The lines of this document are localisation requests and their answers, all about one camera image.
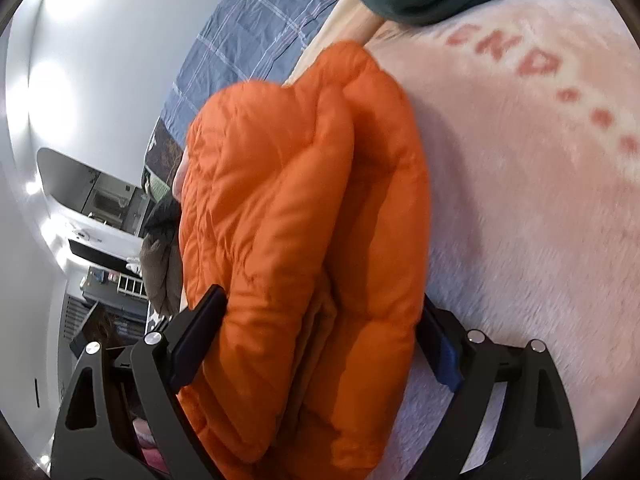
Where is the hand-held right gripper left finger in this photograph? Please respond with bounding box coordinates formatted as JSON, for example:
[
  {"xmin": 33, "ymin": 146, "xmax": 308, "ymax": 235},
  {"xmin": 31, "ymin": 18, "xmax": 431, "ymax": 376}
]
[{"xmin": 50, "ymin": 284, "xmax": 228, "ymax": 480}]

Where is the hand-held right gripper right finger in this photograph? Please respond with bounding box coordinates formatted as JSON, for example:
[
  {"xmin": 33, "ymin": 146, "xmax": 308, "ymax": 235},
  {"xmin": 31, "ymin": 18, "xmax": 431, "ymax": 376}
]
[{"xmin": 410, "ymin": 295, "xmax": 583, "ymax": 480}]

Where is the orange puffer jacket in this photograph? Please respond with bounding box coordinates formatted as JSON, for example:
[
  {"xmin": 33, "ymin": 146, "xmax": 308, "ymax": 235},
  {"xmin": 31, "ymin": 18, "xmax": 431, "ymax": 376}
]
[{"xmin": 172, "ymin": 41, "xmax": 433, "ymax": 480}]

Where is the olive grey cloth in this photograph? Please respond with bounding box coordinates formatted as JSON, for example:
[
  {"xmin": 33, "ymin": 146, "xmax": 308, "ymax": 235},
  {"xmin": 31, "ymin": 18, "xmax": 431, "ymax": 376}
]
[{"xmin": 140, "ymin": 197, "xmax": 183, "ymax": 317}]

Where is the black shelf unit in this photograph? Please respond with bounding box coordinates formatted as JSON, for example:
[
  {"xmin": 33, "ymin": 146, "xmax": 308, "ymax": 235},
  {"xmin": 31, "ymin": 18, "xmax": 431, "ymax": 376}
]
[{"xmin": 65, "ymin": 260, "xmax": 151, "ymax": 361}]

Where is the dark printed pillow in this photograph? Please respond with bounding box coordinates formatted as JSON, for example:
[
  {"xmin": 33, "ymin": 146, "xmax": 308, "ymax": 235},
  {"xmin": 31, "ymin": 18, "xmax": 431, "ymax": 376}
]
[{"xmin": 145, "ymin": 120, "xmax": 188, "ymax": 181}]

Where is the pink fleece blanket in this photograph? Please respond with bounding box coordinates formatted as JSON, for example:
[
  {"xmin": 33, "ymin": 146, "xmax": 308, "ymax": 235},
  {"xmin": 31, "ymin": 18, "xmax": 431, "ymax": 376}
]
[{"xmin": 280, "ymin": 0, "xmax": 640, "ymax": 480}]

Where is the blue plaid bed sheet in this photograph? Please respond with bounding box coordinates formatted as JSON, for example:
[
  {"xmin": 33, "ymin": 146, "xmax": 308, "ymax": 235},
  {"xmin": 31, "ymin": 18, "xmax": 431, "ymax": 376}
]
[{"xmin": 145, "ymin": 0, "xmax": 351, "ymax": 161}]

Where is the white wall cabinet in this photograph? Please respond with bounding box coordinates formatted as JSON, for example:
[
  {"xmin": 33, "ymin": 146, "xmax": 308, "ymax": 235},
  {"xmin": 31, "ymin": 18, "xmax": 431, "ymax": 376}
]
[{"xmin": 37, "ymin": 147, "xmax": 151, "ymax": 238}]

